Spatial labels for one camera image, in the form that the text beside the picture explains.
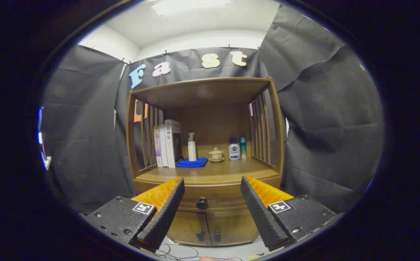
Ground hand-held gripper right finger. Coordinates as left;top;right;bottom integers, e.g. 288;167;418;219
240;175;344;252

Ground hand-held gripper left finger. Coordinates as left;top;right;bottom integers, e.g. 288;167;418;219
80;177;186;253

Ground wooden cabinet door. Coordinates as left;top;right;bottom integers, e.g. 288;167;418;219
206;210;259;247
166;210;212;247

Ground wooden cabinet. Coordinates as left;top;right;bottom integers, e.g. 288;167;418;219
126;77;286;248

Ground blue cloth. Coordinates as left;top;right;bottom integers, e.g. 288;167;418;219
176;157;208;168

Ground white lotion bottle blue cap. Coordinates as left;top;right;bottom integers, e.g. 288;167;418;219
229;139;240;161

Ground white pump bottle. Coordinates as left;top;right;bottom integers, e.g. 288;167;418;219
188;132;197;162

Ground grey book with portrait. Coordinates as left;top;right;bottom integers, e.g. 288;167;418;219
164;119;182;169

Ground lidded tea cup with saucer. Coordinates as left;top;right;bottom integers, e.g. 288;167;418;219
208;148;225;163

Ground black cables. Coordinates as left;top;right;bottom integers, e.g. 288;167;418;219
157;241;243;261

